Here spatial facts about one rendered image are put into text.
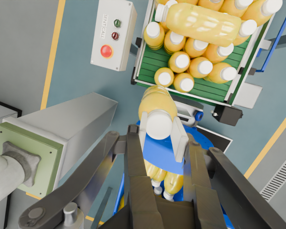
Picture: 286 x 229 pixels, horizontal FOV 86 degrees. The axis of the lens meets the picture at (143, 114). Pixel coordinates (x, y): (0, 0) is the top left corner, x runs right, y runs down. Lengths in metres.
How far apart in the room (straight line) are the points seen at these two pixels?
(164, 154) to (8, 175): 0.62
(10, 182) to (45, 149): 0.16
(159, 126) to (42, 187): 0.81
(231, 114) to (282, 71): 1.32
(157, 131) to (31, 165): 0.73
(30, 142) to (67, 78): 1.16
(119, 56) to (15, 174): 0.62
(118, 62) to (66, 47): 1.39
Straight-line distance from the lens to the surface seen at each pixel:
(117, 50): 0.53
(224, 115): 0.68
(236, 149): 2.01
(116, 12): 0.55
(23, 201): 3.18
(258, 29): 0.82
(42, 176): 0.92
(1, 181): 0.80
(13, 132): 0.90
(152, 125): 0.22
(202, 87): 0.74
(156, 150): 0.44
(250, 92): 0.86
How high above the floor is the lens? 1.61
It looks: 72 degrees down
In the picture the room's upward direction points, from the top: 158 degrees counter-clockwise
